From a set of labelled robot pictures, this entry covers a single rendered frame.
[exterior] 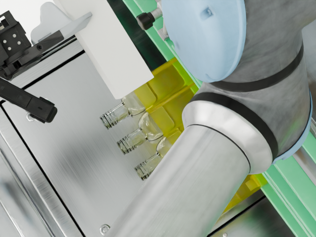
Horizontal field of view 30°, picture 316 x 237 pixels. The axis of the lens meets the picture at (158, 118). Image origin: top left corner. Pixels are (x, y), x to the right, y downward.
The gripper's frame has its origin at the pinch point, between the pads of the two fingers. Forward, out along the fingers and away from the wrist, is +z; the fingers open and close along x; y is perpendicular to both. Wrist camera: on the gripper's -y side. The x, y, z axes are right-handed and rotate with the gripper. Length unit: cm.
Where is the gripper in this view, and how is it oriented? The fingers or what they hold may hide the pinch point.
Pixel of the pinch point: (85, 25)
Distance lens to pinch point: 91.1
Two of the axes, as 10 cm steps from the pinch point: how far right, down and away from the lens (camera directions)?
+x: -2.0, -0.2, 9.8
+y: -5.3, -8.4, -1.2
